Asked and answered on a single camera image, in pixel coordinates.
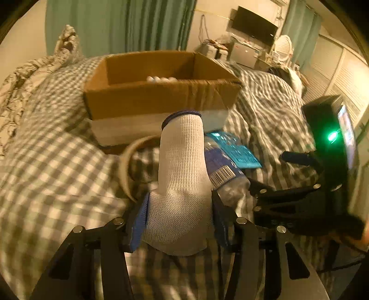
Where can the roll of tape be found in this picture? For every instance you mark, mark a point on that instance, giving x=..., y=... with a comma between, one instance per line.
x=129, y=167

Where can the white oval mirror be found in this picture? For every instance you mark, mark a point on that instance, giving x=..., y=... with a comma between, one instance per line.
x=284, y=47

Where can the grey checked blanket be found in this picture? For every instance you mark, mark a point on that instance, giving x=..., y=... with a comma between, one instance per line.
x=72, y=178

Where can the white object in box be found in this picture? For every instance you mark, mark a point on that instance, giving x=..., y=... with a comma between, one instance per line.
x=160, y=78

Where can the cluttered desk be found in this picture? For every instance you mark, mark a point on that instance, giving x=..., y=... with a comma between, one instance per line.
x=230, y=49

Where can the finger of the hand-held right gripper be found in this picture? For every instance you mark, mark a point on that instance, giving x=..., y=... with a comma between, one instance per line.
x=291, y=207

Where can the clear plastic bottle blue label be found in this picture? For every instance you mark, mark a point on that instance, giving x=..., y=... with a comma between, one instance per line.
x=224, y=173

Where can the teal foil packet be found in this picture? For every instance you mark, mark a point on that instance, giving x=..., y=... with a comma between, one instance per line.
x=236, y=150

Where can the white knitted sock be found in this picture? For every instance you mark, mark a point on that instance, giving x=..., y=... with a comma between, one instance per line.
x=178, y=184

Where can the green window curtain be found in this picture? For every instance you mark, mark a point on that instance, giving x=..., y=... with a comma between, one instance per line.
x=302, y=28

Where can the black television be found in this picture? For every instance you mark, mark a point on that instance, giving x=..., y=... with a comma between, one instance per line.
x=254, y=25

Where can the floral patterned pillow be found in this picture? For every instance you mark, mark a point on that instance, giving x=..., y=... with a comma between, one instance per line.
x=31, y=83

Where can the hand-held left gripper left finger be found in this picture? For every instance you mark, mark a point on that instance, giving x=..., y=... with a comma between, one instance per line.
x=137, y=228

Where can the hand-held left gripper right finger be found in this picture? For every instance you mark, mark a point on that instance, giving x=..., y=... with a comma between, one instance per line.
x=221, y=228

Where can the brown cardboard box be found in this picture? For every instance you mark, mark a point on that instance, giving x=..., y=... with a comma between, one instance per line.
x=161, y=95

